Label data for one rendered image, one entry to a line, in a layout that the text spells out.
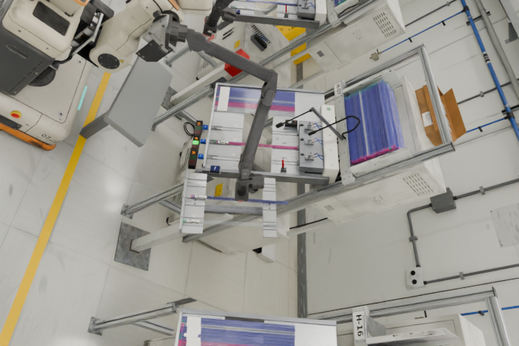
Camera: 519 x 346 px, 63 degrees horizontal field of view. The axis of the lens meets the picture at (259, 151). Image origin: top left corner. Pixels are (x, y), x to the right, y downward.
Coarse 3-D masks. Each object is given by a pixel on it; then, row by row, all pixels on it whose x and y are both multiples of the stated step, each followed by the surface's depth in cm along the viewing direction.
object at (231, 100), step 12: (216, 96) 270; (228, 96) 271; (240, 96) 271; (252, 96) 272; (276, 96) 273; (288, 96) 274; (216, 108) 264; (228, 108) 264; (240, 108) 265; (252, 108) 265; (276, 108) 267; (288, 108) 267
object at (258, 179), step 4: (244, 168) 199; (244, 172) 200; (248, 172) 200; (240, 176) 203; (244, 176) 200; (248, 176) 201; (252, 176) 203; (256, 176) 203; (260, 176) 204; (256, 180) 204; (260, 180) 204; (256, 184) 204; (260, 184) 204
